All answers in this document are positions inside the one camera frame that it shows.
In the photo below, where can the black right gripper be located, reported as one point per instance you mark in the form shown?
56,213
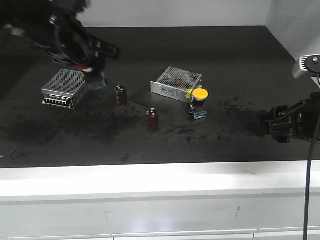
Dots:
298,121

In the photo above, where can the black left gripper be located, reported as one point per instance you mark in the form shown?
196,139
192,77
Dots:
53,28

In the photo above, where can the red mushroom push button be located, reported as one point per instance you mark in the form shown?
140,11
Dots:
95,79

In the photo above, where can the yellow mushroom push button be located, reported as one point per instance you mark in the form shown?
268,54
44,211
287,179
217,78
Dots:
197,106

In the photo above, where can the left mesh power supply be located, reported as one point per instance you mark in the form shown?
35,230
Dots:
66,89

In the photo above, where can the mesh power supply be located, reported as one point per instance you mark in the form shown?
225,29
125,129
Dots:
176,84
66,89

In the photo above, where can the white cabinet front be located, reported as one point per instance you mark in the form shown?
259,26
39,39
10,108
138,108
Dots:
191,201

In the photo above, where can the rear dark red capacitor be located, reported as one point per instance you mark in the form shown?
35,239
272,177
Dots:
121,95

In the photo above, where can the dark red capacitor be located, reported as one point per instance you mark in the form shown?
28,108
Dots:
153,119
121,95

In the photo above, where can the right mesh power supply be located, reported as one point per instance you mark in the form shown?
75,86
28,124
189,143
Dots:
176,84

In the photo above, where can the front dark red capacitor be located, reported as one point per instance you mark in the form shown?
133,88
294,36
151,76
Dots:
153,119

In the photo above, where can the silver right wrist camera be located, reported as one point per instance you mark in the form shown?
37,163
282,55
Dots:
308,66

